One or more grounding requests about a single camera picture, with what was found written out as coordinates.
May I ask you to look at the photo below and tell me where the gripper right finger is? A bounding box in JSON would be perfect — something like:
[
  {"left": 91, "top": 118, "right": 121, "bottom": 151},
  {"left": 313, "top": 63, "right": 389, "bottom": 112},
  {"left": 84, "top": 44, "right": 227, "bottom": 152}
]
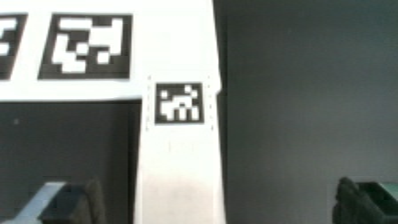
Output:
[{"left": 332, "top": 177, "right": 398, "bottom": 224}]

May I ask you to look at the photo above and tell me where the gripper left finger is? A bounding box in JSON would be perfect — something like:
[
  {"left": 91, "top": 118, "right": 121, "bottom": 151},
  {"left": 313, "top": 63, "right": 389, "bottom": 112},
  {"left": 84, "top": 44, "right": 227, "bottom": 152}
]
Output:
[{"left": 9, "top": 179, "right": 107, "bottom": 224}]

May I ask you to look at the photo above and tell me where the fiducial marker sheet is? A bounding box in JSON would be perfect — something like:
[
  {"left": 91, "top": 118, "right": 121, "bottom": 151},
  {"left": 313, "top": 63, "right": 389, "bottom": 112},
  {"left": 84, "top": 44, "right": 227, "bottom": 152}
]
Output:
[{"left": 0, "top": 0, "right": 220, "bottom": 102}]

